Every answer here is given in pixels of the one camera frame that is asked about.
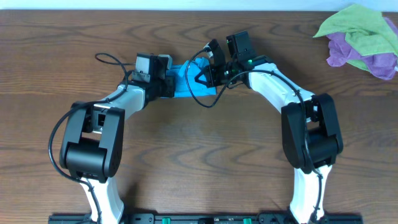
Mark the black cable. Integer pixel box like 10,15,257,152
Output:
185,48,324,222
47,52,137,224

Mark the right black cable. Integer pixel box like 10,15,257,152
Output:
185,48,324,222

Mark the green microfiber cloth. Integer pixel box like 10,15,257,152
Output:
314,4,397,56

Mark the blue microfiber cloth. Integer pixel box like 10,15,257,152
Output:
166,57,216,98

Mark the left black cable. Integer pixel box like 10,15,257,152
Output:
47,52,137,224

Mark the purple microfiber cloth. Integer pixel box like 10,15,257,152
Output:
326,32,397,80

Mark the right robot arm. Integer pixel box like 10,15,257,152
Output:
194,31,343,223

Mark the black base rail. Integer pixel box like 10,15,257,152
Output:
48,212,364,224

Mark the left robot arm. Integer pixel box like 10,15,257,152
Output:
59,53,175,223

